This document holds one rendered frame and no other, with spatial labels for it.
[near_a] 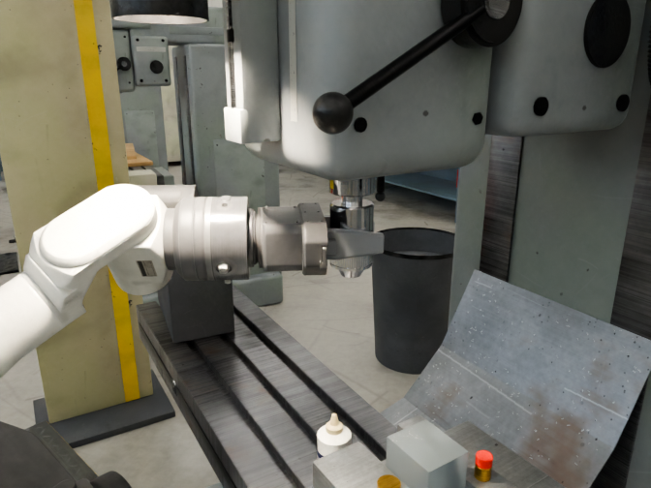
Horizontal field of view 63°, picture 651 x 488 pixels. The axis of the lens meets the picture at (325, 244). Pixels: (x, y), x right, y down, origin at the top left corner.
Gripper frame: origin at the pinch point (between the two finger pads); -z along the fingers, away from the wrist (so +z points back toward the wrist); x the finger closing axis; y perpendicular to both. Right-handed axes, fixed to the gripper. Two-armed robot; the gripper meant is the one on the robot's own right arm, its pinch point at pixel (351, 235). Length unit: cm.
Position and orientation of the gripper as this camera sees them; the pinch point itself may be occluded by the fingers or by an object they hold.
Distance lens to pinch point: 58.0
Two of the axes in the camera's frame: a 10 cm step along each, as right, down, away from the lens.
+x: -1.0, -3.0, 9.5
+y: -0.1, 9.5, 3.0
